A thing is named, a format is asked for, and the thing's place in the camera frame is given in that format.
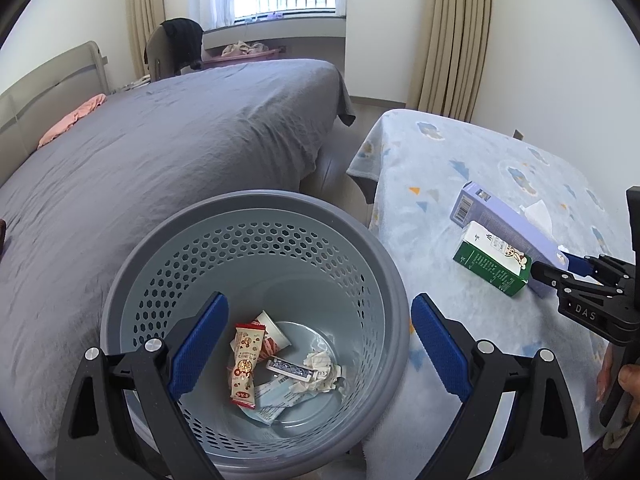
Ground lavender rectangular box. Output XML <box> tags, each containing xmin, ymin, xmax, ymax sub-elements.
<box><xmin>450</xmin><ymin>181</ymin><xmax>568</xmax><ymax>271</ymax></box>

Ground green white medicine box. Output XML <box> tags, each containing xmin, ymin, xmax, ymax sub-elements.
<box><xmin>452</xmin><ymin>221</ymin><xmax>533</xmax><ymax>297</ymax></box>

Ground white carton with red hearts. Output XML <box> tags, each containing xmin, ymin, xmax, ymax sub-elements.
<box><xmin>253</xmin><ymin>311</ymin><xmax>291</xmax><ymax>362</ymax></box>

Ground grey perforated trash basket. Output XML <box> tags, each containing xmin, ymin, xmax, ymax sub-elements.
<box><xmin>100</xmin><ymin>191</ymin><xmax>409</xmax><ymax>479</ymax></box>

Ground person's right hand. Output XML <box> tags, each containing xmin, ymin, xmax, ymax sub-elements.
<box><xmin>597</xmin><ymin>344</ymin><xmax>640</xmax><ymax>422</ymax></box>

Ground knotted white tissue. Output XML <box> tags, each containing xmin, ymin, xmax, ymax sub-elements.
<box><xmin>520</xmin><ymin>200</ymin><xmax>553</xmax><ymax>238</ymax></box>

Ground red white snack wrapper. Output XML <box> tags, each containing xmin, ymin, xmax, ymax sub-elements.
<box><xmin>230</xmin><ymin>323</ymin><xmax>265</xmax><ymax>408</ymax></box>

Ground light blue paper packet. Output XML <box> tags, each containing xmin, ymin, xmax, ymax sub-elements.
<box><xmin>240</xmin><ymin>376</ymin><xmax>319</xmax><ymax>426</ymax></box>

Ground light blue patterned blanket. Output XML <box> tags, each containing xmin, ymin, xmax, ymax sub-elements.
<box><xmin>348</xmin><ymin>110</ymin><xmax>639</xmax><ymax>479</ymax></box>

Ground small blue silver packet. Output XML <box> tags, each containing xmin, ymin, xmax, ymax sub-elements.
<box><xmin>266</xmin><ymin>356</ymin><xmax>318</xmax><ymax>384</ymax></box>

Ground crumpled white paper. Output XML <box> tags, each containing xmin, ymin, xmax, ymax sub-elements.
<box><xmin>304</xmin><ymin>351</ymin><xmax>343</xmax><ymax>393</ymax></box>

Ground right beige curtain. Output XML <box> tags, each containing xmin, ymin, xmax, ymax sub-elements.
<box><xmin>406</xmin><ymin>0</ymin><xmax>492</xmax><ymax>122</ymax></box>

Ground beige curtain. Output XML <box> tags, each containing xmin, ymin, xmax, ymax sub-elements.
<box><xmin>126</xmin><ymin>0</ymin><xmax>165</xmax><ymax>78</ymax></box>
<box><xmin>406</xmin><ymin>0</ymin><xmax>492</xmax><ymax>122</ymax></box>

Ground pink cloth on bed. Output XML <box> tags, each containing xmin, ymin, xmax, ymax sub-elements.
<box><xmin>37</xmin><ymin>93</ymin><xmax>107</xmax><ymax>150</ymax></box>

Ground grey bed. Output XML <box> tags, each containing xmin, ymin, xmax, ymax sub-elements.
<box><xmin>1</xmin><ymin>60</ymin><xmax>356</xmax><ymax>478</ymax></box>

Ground beige headboard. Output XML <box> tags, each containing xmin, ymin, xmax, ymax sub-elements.
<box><xmin>0</xmin><ymin>41</ymin><xmax>111</xmax><ymax>182</ymax></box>

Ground pink clothes on sill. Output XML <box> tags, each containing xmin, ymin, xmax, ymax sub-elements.
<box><xmin>220</xmin><ymin>41</ymin><xmax>281</xmax><ymax>58</ymax></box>

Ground chair with black garment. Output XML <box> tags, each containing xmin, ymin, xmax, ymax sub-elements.
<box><xmin>143</xmin><ymin>18</ymin><xmax>204</xmax><ymax>81</ymax></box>

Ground left beige curtain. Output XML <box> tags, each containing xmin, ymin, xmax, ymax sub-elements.
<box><xmin>126</xmin><ymin>0</ymin><xmax>165</xmax><ymax>78</ymax></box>

